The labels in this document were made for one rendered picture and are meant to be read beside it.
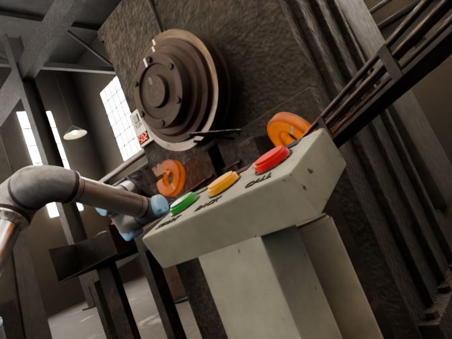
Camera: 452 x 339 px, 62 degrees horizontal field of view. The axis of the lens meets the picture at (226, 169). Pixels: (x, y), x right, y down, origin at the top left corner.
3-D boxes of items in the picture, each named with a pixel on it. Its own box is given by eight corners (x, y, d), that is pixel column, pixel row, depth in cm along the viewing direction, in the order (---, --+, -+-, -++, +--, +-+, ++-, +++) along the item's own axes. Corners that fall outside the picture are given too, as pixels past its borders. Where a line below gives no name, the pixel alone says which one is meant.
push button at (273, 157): (270, 167, 42) (261, 154, 42) (298, 153, 39) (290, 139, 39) (255, 183, 39) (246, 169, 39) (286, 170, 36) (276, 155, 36)
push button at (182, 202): (187, 206, 52) (179, 196, 51) (206, 198, 49) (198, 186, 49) (170, 222, 48) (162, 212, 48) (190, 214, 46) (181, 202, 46)
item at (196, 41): (170, 166, 164) (134, 71, 170) (247, 118, 134) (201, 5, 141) (159, 168, 159) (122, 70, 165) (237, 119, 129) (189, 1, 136)
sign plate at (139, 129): (143, 148, 188) (131, 116, 190) (174, 125, 172) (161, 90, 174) (140, 148, 186) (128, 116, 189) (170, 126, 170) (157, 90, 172)
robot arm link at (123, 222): (143, 234, 128) (126, 206, 128) (121, 245, 133) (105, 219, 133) (155, 224, 135) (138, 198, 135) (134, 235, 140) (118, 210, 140)
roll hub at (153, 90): (157, 139, 152) (134, 78, 155) (202, 107, 134) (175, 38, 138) (146, 140, 147) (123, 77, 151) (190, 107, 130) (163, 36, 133)
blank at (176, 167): (157, 179, 166) (151, 179, 163) (174, 153, 160) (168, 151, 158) (172, 204, 157) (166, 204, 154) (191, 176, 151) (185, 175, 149)
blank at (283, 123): (318, 162, 104) (312, 171, 103) (272, 136, 110) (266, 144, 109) (327, 130, 91) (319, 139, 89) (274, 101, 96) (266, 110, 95)
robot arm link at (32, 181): (34, 144, 95) (169, 191, 132) (11, 163, 100) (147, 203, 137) (33, 184, 90) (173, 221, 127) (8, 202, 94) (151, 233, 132)
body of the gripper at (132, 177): (151, 162, 148) (129, 173, 139) (163, 180, 149) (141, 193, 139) (140, 169, 153) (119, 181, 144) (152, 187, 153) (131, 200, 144)
